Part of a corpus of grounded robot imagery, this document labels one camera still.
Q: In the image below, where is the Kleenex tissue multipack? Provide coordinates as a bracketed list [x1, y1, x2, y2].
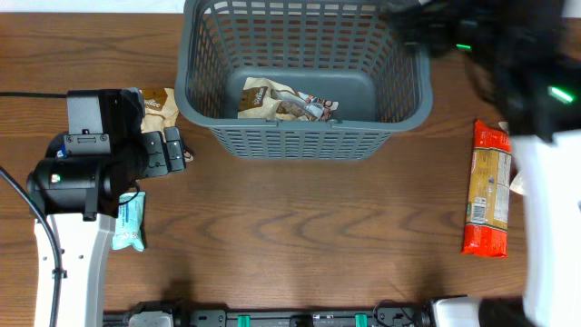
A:
[54, 144, 67, 158]

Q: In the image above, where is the grey plastic basket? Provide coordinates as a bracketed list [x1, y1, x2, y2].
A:
[174, 0, 433, 160]

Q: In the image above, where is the orange pasta package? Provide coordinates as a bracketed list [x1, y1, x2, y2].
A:
[462, 120, 512, 257]

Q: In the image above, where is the teal wet wipes pack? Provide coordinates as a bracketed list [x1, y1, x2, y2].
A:
[112, 191, 146, 252]

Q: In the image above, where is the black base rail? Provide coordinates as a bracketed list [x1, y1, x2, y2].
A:
[102, 301, 435, 327]

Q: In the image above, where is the left black cable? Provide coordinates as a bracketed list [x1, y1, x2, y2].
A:
[0, 90, 69, 327]

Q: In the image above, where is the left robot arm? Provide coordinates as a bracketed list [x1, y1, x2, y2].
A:
[27, 88, 185, 326]

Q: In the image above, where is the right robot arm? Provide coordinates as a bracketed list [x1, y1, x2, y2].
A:
[389, 0, 580, 326]

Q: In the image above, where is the brown-white snack bag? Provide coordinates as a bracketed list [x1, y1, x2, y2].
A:
[238, 77, 339, 122]
[140, 87, 179, 144]

